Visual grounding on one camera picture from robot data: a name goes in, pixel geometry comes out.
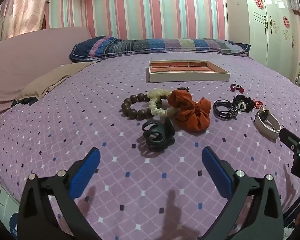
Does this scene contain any orange scrunchie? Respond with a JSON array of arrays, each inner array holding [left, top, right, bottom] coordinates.
[[167, 89, 212, 133]]

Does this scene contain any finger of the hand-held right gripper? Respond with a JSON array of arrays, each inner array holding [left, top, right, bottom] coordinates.
[[279, 127, 300, 159]]

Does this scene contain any white jewelry tray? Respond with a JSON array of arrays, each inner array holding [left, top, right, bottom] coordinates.
[[146, 59, 231, 83]]

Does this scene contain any black flower hair tie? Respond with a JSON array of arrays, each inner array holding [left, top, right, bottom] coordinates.
[[232, 94, 255, 113]]

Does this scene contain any striped patchwork pillow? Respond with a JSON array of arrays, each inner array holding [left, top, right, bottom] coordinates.
[[69, 36, 251, 63]]

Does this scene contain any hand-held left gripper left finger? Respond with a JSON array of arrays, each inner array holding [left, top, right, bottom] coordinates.
[[17, 147, 102, 240]]

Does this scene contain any brown wooden bead bracelet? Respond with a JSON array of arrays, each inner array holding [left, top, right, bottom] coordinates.
[[121, 93, 165, 120]]

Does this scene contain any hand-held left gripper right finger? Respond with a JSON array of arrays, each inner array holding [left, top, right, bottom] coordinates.
[[201, 146, 285, 240]]

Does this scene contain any black hair tie bundle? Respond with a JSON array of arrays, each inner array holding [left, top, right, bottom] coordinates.
[[212, 99, 238, 119]]

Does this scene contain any pink floral curtain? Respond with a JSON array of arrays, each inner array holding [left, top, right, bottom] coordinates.
[[0, 0, 52, 44]]

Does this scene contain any pink padded headboard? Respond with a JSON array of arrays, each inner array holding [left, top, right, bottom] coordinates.
[[0, 26, 92, 125]]

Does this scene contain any white wrist watch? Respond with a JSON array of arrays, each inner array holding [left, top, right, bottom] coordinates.
[[254, 108, 282, 140]]

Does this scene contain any white decorated wardrobe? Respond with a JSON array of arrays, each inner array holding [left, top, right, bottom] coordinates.
[[242, 0, 300, 80]]

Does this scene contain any purple diamond-pattern bedspread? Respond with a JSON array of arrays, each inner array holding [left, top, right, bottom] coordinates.
[[0, 52, 300, 240]]

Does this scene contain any cream scrunchie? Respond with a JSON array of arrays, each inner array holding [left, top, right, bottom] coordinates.
[[147, 89, 179, 117]]

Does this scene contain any beige cloth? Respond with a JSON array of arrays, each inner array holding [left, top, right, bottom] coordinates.
[[20, 61, 100, 100]]

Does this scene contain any black hair claw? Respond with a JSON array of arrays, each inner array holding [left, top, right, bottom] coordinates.
[[141, 117, 176, 152]]

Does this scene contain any dark cloth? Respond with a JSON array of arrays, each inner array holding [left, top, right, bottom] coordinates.
[[11, 97, 39, 108]]

